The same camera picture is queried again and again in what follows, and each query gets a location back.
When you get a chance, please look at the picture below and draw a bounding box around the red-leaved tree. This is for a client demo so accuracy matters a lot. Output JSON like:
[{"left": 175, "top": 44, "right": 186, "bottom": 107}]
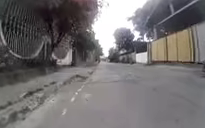
[{"left": 26, "top": 0, "right": 106, "bottom": 66}]

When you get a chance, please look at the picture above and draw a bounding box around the building with overhanging roof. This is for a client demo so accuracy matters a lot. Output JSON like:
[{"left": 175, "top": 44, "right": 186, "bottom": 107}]
[{"left": 146, "top": 0, "right": 205, "bottom": 64}]

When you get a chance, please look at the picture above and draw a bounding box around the yellow panel gate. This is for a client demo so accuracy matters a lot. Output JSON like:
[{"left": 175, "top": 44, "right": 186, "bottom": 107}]
[{"left": 151, "top": 27, "right": 195, "bottom": 64}]

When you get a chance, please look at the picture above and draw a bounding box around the white arched metal fence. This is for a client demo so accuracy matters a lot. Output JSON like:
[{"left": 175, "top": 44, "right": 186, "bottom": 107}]
[{"left": 0, "top": 0, "right": 53, "bottom": 68}]

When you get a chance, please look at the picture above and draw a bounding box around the grey asphalt road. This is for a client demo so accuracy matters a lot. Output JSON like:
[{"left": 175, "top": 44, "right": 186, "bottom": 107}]
[{"left": 4, "top": 61, "right": 205, "bottom": 128}]

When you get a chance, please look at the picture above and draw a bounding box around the white wall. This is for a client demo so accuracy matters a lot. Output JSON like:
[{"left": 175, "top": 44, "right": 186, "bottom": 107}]
[{"left": 135, "top": 51, "right": 149, "bottom": 65}]

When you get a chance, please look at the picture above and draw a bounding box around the dark green tree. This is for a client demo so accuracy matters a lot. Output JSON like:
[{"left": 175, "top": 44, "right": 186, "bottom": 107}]
[{"left": 113, "top": 27, "right": 136, "bottom": 54}]

